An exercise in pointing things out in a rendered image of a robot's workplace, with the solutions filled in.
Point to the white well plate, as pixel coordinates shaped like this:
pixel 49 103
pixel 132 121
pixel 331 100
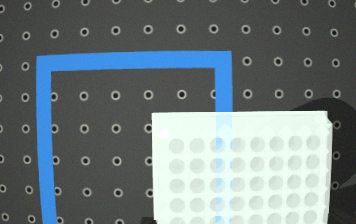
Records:
pixel 286 173

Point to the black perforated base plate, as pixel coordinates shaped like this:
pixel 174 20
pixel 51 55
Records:
pixel 287 55

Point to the blue rectangular tape outline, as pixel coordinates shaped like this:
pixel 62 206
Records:
pixel 220 60

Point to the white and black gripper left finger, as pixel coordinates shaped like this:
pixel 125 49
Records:
pixel 148 220

